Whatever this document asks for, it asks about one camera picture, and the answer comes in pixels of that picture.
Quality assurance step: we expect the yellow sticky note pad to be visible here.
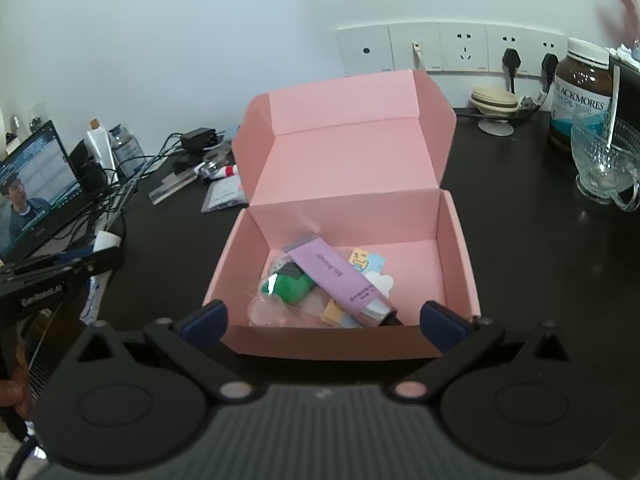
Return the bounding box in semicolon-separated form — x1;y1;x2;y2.
320;299;351;328

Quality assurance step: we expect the brown supplement bottle white lid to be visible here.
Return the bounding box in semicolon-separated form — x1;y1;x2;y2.
548;37;615;154

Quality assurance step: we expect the black cabinet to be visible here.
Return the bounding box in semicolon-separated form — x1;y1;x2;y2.
607;54;640;128

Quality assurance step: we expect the wall socket strip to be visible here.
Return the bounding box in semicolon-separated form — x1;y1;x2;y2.
335;25;394;77

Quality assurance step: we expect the laptop screen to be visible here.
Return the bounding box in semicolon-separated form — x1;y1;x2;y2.
0;120;97;264

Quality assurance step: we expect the clear packet with green toy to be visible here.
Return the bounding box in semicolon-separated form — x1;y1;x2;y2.
247;246;397;329

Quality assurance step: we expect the white tube orange cap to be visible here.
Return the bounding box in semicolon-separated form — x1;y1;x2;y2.
85;120;117;172

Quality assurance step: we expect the clear bottle blue label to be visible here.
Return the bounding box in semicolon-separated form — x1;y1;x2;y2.
107;125;144;167

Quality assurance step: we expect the pink cardboard box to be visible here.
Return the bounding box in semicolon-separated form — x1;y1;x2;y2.
202;69;482;361

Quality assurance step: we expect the white network wall socket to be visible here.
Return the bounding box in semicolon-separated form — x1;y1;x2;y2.
389;22;444;72

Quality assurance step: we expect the white tube red end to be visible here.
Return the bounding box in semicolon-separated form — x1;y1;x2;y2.
199;162;241;181

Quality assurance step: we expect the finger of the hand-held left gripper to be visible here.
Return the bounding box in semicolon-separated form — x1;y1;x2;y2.
30;245;126;289
0;248;99;279

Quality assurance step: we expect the white packet blue print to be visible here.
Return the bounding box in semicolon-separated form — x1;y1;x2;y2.
80;230;125;328

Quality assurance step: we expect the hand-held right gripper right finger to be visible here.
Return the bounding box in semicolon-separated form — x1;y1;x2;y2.
387;300;576;404

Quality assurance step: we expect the black power adapter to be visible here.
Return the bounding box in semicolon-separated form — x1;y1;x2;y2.
180;127;219;154

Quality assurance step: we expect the black power plug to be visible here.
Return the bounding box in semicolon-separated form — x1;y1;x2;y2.
542;53;560;96
502;48;524;95

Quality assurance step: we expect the grey blue flat packet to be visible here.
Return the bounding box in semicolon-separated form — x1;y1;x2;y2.
201;177;249;214

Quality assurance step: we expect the black speaker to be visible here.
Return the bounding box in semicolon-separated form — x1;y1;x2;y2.
67;139;109;197

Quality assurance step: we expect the black desktop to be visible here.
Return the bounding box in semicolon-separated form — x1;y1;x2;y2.
50;105;640;466

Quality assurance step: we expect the white round stand base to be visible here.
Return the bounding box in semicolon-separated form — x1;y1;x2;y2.
477;118;515;137

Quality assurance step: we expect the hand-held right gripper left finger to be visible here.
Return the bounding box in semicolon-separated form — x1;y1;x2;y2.
65;299;261;404

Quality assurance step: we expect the white plastic spoon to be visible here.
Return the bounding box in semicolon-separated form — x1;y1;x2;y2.
604;64;622;152

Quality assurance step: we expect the clear glass cup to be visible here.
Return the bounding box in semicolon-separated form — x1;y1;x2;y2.
570;105;640;212

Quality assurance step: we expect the white wall power socket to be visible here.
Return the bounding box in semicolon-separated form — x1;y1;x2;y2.
529;29;569;79
439;22;490;74
486;23;532;75

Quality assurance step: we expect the clear plastic case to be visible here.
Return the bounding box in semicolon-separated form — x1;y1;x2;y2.
149;166;203;206

